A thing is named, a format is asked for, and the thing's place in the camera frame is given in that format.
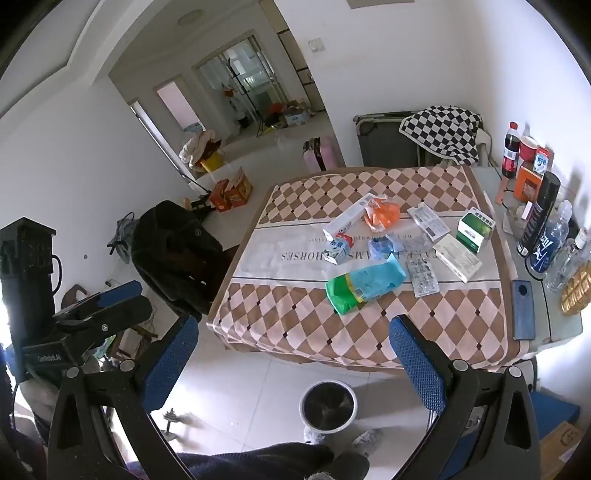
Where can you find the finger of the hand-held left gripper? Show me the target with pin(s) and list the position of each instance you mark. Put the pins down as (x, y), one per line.
(115, 321)
(120, 293)

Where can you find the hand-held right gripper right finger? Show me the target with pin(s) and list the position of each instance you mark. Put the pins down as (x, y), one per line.
(415, 364)

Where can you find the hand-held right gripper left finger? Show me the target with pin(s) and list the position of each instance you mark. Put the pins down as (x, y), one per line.
(171, 360)

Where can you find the round white trash can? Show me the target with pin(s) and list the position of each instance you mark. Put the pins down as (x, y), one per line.
(328, 406)

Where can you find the green medicine box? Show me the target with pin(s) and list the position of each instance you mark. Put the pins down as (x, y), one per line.
(475, 230)

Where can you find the orange plastic bag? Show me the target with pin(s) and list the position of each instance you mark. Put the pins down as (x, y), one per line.
(383, 214)

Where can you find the grey bag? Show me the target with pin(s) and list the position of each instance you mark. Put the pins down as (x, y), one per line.
(122, 237)

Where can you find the small dumbbell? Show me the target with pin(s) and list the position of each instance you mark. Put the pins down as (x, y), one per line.
(173, 422)

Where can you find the black jacket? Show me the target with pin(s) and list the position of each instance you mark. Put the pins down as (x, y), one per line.
(180, 254)

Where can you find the silver blister pill pack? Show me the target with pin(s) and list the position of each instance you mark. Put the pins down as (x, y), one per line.
(422, 278)

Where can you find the grey fuzzy slipper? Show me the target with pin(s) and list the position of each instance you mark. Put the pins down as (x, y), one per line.
(314, 436)
(368, 441)

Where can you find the green blue snack bag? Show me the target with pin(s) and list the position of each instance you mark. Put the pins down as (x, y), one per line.
(364, 284)

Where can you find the white flat medicine box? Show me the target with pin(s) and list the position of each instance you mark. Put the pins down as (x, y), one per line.
(458, 258)

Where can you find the dark blue smartphone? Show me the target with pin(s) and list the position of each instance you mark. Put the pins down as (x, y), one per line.
(523, 310)

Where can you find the brown checkered printed tablecloth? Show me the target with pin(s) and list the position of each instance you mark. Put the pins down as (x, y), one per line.
(286, 323)

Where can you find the small blue white carton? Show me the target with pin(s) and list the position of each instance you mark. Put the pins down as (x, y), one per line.
(337, 249)

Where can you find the grey pill box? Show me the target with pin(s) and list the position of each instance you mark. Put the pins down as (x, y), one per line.
(429, 221)

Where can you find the orange cardboard box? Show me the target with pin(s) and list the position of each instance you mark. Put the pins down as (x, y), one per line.
(231, 189)

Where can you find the yellow bin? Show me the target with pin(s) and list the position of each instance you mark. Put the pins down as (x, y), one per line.
(212, 162)

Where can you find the long white toothpaste box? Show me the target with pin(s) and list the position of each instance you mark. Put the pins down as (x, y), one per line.
(351, 214)

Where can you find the pile of light clothes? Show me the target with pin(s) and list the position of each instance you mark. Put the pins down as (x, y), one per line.
(196, 145)

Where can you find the brown cardboard box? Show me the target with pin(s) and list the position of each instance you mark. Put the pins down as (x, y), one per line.
(561, 450)

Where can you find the golden tray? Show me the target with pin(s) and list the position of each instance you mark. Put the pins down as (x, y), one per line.
(577, 290)

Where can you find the clear plastic bottle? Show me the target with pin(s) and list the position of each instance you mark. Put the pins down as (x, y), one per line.
(565, 263)

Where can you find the blue label water bottle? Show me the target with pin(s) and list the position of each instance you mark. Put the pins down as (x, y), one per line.
(549, 242)

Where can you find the black spray can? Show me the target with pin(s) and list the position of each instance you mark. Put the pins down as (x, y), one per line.
(538, 212)

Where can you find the dark folding bed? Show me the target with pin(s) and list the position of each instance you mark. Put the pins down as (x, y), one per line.
(383, 138)

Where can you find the pink suitcase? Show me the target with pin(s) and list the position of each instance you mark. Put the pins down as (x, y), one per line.
(321, 154)

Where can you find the red can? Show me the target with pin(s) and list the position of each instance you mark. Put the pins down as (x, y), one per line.
(509, 152)

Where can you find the black white checkered blanket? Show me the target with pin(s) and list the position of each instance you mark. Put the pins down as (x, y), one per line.
(443, 131)

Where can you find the blue white small box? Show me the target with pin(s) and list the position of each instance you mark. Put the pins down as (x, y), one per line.
(542, 161)

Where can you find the glass sliding door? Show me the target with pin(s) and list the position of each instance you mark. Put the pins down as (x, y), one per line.
(235, 78)

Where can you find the red cup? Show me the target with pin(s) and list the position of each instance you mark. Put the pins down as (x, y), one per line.
(527, 147)

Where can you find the white wall switch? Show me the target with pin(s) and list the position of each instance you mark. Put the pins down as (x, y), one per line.
(317, 44)

